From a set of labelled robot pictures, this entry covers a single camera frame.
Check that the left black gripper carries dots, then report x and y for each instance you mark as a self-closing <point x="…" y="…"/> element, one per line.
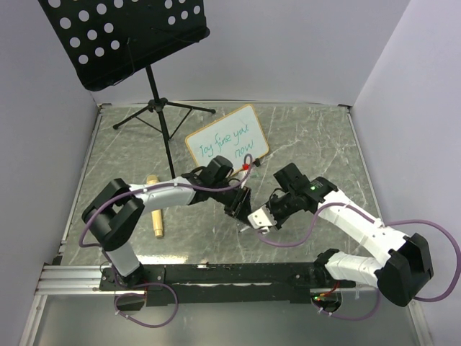
<point x="240" y="207"/>

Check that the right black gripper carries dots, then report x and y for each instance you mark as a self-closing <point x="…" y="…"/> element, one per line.
<point x="269" y="204"/>

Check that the yellow framed whiteboard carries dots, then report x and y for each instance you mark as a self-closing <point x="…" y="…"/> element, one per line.
<point x="233" y="136"/>

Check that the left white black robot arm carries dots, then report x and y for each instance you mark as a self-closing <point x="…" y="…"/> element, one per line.
<point x="114" y="213"/>

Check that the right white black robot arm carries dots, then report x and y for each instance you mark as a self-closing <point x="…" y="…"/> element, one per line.
<point x="399" y="265"/>

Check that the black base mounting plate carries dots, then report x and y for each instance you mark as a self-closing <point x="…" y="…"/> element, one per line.
<point x="227" y="283"/>

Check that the wooden toy microphone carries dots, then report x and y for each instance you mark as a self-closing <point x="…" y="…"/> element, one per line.
<point x="157" y="218"/>

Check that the black perforated music stand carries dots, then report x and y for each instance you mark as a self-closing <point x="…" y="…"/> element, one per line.
<point x="109" y="41"/>

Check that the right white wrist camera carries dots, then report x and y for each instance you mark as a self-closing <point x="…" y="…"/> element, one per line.
<point x="262" y="219"/>

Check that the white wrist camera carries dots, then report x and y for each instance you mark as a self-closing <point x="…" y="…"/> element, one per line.
<point x="246" y="172"/>
<point x="262" y="219"/>

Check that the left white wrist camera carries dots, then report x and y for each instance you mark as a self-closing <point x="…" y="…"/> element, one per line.
<point x="246" y="172"/>

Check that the aluminium extrusion rail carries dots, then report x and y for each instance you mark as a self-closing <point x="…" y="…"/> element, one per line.
<point x="59" y="280"/>

